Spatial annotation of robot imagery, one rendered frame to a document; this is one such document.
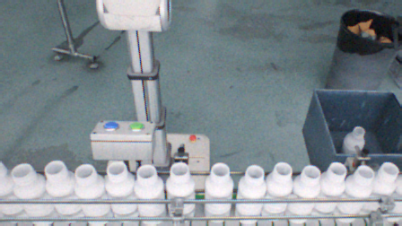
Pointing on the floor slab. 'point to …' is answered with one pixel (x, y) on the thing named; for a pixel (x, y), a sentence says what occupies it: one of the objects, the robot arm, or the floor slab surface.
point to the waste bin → (362, 52)
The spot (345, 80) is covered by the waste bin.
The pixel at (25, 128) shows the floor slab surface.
